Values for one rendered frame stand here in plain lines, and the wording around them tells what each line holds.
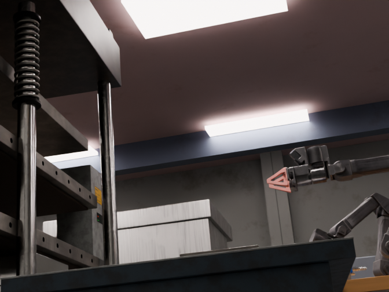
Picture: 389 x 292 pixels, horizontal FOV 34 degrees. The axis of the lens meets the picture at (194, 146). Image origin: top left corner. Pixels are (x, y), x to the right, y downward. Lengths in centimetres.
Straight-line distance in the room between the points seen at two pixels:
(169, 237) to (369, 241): 395
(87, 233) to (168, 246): 270
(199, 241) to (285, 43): 199
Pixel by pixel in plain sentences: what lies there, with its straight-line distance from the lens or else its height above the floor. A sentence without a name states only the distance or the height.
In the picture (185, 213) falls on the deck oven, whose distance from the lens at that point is 537.
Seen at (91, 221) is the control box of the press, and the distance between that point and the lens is 273.
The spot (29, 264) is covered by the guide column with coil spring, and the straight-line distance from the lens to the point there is 185.
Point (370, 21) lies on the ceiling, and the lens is 589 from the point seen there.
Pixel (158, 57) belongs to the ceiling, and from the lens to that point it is 594.
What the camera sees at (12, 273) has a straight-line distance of 199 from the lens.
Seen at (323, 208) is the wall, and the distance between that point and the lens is 884.
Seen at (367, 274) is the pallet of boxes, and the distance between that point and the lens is 432.
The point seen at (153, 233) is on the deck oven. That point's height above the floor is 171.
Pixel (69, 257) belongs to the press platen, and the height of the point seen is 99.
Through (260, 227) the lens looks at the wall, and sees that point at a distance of 886.
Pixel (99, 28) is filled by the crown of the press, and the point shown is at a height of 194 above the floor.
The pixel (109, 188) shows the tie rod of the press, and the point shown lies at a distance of 262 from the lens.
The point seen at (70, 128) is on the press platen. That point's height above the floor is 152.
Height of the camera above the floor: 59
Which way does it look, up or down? 19 degrees up
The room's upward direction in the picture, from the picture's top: 5 degrees counter-clockwise
